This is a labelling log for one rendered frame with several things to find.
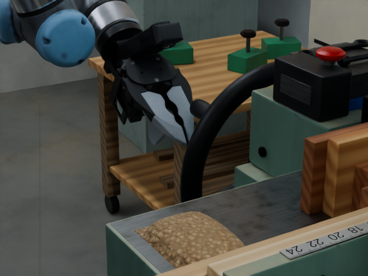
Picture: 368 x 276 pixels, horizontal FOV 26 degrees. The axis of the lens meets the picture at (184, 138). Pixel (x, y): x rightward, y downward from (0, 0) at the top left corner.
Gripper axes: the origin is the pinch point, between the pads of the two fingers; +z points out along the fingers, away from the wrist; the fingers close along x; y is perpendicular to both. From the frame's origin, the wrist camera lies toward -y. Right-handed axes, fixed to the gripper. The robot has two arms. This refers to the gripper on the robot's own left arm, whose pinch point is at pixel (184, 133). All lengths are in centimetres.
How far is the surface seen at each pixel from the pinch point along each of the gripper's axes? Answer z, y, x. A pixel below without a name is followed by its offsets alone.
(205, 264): 30.3, -27.2, 22.2
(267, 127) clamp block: 11.8, -14.9, -0.1
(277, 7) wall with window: -132, 120, -149
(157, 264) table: 25.9, -20.0, 22.2
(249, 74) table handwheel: 1.1, -11.1, -5.5
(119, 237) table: 20.9, -17.0, 22.8
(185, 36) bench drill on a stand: -121, 116, -98
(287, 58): 9.1, -23.0, -1.0
